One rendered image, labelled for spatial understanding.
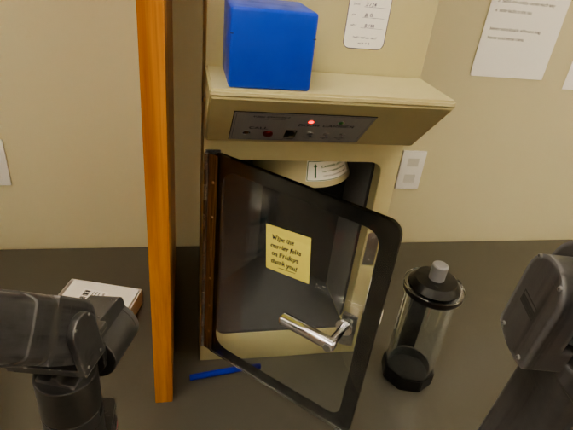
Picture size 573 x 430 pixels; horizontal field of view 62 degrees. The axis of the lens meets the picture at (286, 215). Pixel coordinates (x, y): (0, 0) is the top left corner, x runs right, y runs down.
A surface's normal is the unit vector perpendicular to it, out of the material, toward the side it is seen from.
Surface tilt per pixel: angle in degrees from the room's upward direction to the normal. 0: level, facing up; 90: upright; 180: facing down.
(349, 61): 90
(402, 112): 135
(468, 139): 90
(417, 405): 0
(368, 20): 90
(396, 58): 90
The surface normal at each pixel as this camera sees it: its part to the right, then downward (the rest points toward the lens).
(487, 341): 0.11, -0.86
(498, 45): 0.18, 0.51
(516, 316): -0.99, -0.11
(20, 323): 0.93, -0.08
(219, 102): 0.06, 0.97
